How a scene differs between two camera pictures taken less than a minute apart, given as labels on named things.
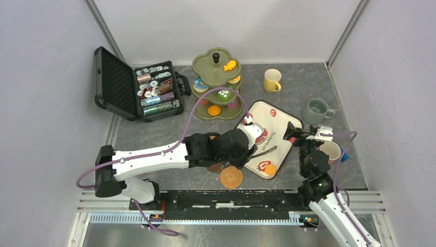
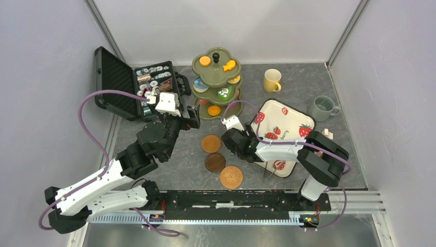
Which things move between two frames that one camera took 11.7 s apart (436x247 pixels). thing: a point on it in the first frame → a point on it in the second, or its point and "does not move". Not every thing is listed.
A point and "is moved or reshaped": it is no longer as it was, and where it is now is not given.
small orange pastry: [230, 65] does not move
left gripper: [246, 153] → [195, 121]
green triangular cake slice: [224, 94] does not move
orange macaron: [214, 110] does not move
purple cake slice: [232, 105] does not move
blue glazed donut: [199, 86] does not move
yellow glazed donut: [235, 80] does not move
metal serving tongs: [258, 155] is moved or reshaped
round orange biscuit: [270, 169] → [204, 60]
